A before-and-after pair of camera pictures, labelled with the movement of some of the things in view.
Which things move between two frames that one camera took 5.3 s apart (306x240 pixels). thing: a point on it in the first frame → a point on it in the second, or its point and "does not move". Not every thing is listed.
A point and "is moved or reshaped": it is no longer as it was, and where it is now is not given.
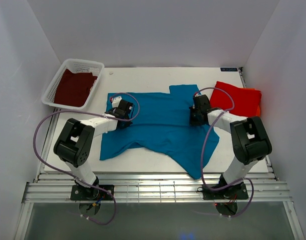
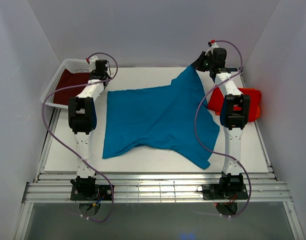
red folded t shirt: x=246 y=100 does not move
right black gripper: x=192 y=123 → x=198 y=63
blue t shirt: x=162 y=120 is moved or reshaped
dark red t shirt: x=75 y=88 does not move
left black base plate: x=92 y=193 does not move
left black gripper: x=127 y=124 → x=92 y=73
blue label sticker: x=228 y=69 does not move
